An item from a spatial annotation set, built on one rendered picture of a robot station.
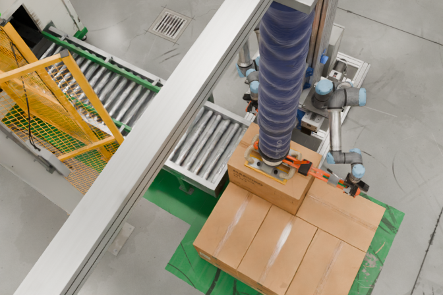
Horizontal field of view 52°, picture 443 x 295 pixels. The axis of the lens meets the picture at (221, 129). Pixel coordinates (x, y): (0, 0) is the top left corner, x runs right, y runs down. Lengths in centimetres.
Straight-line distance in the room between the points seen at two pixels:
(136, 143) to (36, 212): 360
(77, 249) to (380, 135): 386
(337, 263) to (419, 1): 327
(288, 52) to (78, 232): 124
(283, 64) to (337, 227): 192
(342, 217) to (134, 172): 275
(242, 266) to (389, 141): 197
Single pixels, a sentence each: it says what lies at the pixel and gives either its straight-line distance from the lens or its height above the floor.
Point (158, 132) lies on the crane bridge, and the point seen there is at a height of 305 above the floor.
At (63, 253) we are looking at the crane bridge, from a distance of 122.
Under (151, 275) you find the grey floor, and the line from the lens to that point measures 430.
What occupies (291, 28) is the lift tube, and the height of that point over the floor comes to 263.
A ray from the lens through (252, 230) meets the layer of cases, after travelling 371.
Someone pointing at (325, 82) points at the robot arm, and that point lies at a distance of 343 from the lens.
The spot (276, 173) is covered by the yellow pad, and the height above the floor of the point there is 99.
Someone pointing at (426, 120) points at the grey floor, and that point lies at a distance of 494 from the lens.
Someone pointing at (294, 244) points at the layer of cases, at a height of 54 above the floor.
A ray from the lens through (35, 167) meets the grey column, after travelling 288.
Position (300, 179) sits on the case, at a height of 95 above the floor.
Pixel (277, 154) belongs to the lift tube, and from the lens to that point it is 312.
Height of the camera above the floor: 416
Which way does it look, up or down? 64 degrees down
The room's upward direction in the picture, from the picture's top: 10 degrees counter-clockwise
